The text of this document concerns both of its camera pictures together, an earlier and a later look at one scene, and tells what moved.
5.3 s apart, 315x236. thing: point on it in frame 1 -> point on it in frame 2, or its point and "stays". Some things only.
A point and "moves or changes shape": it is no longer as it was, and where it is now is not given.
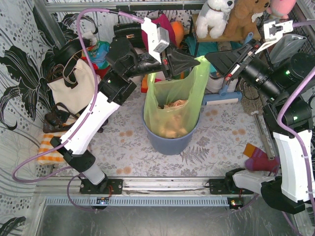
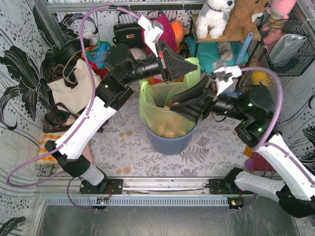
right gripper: (239, 63) -> (209, 97)
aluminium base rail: (137, 192) stays
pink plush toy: (281, 8) stays
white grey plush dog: (213, 16) stays
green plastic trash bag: (172, 108) moves or changes shape
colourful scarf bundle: (98, 55) stays
